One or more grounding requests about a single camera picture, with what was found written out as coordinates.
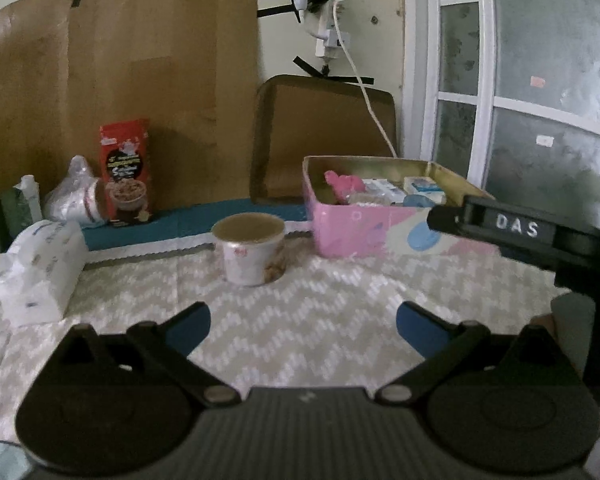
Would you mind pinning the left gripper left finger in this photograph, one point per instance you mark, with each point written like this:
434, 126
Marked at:
167, 346

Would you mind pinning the brown cardboard sheet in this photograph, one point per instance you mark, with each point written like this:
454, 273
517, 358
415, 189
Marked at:
190, 67

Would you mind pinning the white tissue pack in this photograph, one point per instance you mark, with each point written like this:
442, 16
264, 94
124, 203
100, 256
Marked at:
39, 272

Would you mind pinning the plastic bag with cup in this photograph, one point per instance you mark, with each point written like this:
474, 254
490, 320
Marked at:
79, 197

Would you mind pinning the pink tin box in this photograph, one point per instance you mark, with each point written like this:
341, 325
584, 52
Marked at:
389, 230

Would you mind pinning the brown tray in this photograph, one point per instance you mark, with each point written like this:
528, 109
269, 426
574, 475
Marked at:
299, 116

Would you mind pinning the white framed window door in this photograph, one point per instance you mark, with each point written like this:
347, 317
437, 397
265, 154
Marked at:
507, 94

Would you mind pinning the round tin can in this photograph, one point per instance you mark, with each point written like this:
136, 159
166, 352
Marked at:
251, 247

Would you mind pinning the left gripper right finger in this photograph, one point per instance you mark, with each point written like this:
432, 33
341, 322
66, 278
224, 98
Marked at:
449, 350

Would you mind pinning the pink soft item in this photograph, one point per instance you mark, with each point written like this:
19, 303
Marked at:
344, 185

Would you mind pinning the blue mat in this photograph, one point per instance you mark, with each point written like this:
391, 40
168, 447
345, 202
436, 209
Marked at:
183, 222

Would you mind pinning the green white carton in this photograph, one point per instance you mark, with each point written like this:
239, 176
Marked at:
21, 205

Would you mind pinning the white wall charger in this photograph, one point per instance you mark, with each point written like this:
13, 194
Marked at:
328, 42

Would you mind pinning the red cereal box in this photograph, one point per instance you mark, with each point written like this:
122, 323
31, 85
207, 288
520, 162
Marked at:
125, 166

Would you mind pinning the patterned tablecloth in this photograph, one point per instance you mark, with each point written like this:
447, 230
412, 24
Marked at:
325, 322

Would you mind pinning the white blue tissue packet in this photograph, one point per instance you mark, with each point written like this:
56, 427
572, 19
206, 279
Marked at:
422, 192

